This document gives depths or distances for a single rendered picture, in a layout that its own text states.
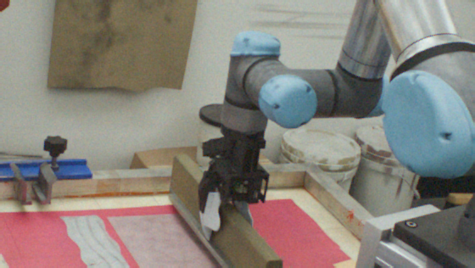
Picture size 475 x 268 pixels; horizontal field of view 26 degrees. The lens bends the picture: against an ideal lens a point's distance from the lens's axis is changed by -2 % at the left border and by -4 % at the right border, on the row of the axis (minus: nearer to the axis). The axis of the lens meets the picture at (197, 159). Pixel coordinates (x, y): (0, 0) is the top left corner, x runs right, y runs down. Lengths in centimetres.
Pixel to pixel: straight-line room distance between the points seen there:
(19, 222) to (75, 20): 188
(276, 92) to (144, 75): 228
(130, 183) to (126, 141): 198
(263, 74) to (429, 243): 43
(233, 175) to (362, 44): 30
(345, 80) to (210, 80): 241
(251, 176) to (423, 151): 58
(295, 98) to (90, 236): 48
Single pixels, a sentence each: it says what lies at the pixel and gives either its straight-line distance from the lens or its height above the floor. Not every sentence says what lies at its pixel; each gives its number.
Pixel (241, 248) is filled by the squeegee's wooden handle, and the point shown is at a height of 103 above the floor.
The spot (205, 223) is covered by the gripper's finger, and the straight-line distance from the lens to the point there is 175.
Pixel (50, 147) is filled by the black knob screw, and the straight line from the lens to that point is 190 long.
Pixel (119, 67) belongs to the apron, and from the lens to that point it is 376.
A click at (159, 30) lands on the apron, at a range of 376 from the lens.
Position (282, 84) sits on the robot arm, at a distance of 152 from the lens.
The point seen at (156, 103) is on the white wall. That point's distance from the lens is 392.
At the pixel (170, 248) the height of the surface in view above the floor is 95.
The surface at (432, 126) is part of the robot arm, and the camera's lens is 112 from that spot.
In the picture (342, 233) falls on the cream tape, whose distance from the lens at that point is 196.
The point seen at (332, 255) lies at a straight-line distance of 187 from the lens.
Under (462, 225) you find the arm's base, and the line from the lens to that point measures 129.
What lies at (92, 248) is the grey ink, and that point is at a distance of 177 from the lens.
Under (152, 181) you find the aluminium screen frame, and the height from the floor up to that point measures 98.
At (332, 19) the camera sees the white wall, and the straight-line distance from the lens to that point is 412.
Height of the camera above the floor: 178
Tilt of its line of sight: 22 degrees down
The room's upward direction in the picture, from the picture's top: 8 degrees clockwise
